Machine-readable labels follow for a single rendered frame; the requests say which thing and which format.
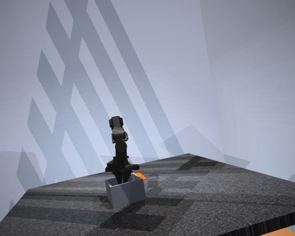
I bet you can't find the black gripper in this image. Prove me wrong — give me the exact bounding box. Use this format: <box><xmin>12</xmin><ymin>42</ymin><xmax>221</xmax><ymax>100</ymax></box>
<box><xmin>105</xmin><ymin>154</ymin><xmax>139</xmax><ymax>184</ymax></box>

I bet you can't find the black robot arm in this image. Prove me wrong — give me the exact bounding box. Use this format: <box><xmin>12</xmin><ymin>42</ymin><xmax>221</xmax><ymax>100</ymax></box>
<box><xmin>107</xmin><ymin>116</ymin><xmax>128</xmax><ymax>170</ymax></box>

